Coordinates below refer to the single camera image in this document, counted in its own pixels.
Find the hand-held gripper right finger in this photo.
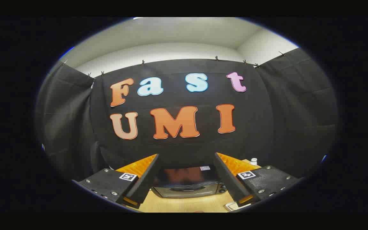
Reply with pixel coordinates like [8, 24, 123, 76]
[213, 152, 300, 208]

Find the black toaster oven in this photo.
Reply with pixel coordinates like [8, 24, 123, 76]
[151, 165, 228, 199]

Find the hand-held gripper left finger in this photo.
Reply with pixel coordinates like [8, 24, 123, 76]
[79, 154, 162, 209]

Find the white plastic tray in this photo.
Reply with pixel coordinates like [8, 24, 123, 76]
[224, 201, 245, 212]

